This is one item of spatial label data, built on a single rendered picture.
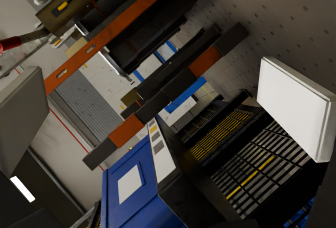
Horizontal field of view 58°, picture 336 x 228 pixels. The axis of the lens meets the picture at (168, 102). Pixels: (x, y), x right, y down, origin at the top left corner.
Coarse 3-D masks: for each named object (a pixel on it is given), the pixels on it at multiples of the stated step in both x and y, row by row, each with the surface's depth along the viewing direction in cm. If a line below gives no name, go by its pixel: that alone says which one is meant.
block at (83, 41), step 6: (132, 0) 75; (120, 6) 74; (126, 6) 75; (114, 12) 74; (120, 12) 75; (108, 18) 74; (114, 18) 74; (102, 24) 74; (96, 30) 74; (84, 36) 74; (90, 36) 74; (78, 42) 74; (84, 42) 74; (72, 48) 74; (78, 48) 74; (90, 48) 74; (66, 54) 74; (72, 54) 74
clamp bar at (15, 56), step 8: (40, 40) 72; (16, 48) 70; (24, 48) 71; (32, 48) 71; (0, 56) 70; (8, 56) 70; (16, 56) 70; (24, 56) 71; (0, 64) 70; (8, 64) 70; (16, 64) 71; (0, 72) 70; (8, 72) 72
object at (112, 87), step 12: (96, 60) 869; (144, 60) 870; (156, 60) 870; (84, 72) 868; (96, 72) 868; (108, 72) 868; (144, 72) 868; (96, 84) 866; (108, 84) 866; (120, 84) 866; (132, 84) 866; (108, 96) 865; (120, 96) 865; (120, 108) 863
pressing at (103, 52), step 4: (76, 24) 77; (80, 24) 77; (80, 28) 77; (84, 28) 77; (84, 32) 77; (88, 32) 77; (100, 52) 78; (104, 52) 78; (104, 56) 78; (108, 56) 78; (108, 60) 78; (112, 60) 78; (112, 64) 78; (116, 64) 78; (116, 68) 79; (120, 68) 79; (116, 72) 79; (120, 72) 79; (124, 72) 101; (124, 76) 81; (128, 76) 99
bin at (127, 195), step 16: (144, 144) 60; (128, 160) 60; (144, 160) 54; (112, 176) 59; (128, 176) 53; (144, 176) 48; (112, 192) 52; (128, 192) 48; (144, 192) 44; (112, 208) 47; (128, 208) 43; (144, 208) 40; (160, 208) 38; (112, 224) 43; (128, 224) 40; (144, 224) 37; (160, 224) 36; (176, 224) 37
